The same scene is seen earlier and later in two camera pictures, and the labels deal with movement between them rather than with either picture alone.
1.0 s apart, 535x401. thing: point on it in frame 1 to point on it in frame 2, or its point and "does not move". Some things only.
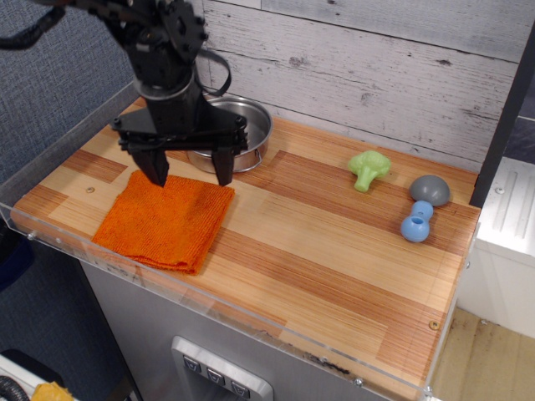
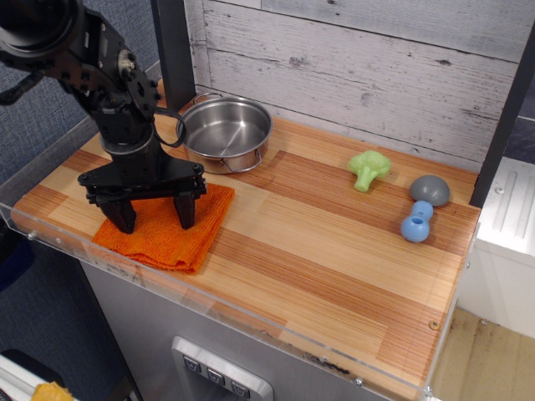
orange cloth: x=172 y=225 does not move
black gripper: x=175 y=119 to x=139 y=171
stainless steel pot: x=259 y=124 does not move
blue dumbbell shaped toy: x=415 y=226 does not move
